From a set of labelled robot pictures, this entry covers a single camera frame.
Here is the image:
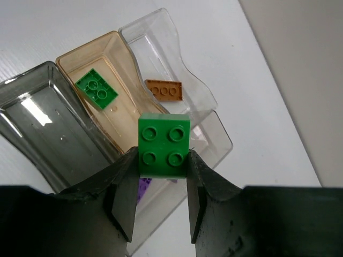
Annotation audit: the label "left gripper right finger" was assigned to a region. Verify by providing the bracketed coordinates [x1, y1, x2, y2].
[187, 150, 342, 256]

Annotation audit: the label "clear tall narrow container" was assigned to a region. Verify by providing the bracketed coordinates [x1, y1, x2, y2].
[126, 111, 233, 256]

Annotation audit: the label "green lego brick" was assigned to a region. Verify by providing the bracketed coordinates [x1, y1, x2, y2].
[138, 113, 190, 179]
[75, 69, 118, 110]

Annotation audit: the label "purple lego brick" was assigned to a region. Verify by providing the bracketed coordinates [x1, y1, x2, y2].
[137, 178, 152, 203]

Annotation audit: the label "brown lego brick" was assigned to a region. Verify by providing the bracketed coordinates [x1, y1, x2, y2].
[145, 79, 183, 102]

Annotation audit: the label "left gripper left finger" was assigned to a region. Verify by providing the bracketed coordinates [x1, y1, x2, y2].
[1, 147, 139, 256]

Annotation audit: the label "grey tinted front container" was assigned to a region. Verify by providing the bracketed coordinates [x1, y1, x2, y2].
[1, 61, 120, 192]

